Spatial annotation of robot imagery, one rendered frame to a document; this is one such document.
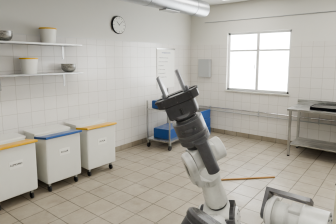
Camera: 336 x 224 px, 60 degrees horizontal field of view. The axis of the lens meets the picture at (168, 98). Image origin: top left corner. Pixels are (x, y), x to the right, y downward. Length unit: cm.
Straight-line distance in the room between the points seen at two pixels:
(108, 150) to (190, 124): 398
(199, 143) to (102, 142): 388
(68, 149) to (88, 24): 212
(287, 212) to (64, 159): 383
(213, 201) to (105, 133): 375
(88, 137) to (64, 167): 53
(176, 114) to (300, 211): 37
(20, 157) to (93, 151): 108
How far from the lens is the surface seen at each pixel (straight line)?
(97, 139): 455
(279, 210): 64
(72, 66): 463
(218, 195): 95
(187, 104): 78
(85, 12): 518
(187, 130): 79
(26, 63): 432
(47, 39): 448
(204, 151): 79
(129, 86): 577
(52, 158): 419
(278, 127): 656
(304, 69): 630
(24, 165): 402
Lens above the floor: 176
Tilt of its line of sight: 8 degrees down
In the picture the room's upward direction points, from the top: straight up
